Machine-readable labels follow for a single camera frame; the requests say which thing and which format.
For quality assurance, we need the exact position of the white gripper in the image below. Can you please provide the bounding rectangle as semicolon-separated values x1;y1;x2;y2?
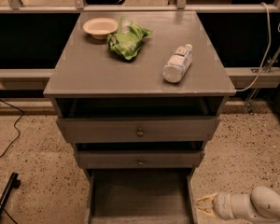
196;192;235;220

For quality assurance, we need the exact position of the grey bottom drawer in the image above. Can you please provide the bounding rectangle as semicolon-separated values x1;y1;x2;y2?
83;169;198;224

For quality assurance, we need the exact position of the grey drawer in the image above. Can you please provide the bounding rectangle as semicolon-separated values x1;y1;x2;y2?
57;116;220;143
74;150;204;169
83;169;198;224

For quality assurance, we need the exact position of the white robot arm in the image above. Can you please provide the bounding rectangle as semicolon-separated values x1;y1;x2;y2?
195;187;280;224

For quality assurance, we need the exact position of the grey middle drawer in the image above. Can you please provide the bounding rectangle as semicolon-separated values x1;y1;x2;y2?
74;150;204;169

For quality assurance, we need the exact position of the grey top drawer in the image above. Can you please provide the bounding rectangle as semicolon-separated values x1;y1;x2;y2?
57;116;220;143

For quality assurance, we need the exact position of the grey wooden drawer cabinet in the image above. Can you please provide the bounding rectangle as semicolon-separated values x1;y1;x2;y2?
42;10;237;179

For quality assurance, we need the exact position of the white plastic bottle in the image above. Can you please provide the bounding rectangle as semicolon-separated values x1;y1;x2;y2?
162;44;192;83

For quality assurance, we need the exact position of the green chip bag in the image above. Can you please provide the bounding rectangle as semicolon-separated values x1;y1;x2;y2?
107;17;152;61

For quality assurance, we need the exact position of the black stand leg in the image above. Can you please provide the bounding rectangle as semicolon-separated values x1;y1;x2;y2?
0;173;21;217

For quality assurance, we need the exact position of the beige paper bowl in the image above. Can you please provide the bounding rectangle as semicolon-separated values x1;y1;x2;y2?
83;18;119;40

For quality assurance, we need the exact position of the metal bracket rod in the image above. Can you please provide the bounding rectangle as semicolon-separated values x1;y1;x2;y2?
245;46;280;115

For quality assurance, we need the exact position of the white cable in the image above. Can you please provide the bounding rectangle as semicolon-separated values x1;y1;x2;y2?
235;2;280;93

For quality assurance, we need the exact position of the black floor cable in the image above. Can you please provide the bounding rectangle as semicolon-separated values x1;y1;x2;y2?
0;89;25;159

